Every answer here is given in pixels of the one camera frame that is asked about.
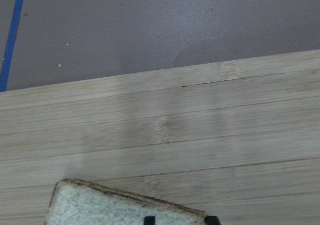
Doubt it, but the bamboo cutting board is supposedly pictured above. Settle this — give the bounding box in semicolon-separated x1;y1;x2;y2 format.
0;50;320;225

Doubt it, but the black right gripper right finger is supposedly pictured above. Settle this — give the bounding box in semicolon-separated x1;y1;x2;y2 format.
205;216;220;225

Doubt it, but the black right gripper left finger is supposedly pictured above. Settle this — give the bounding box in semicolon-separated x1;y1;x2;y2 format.
143;216;156;225

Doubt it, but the bread slice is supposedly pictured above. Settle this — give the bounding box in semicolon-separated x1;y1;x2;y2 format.
45;179;207;225

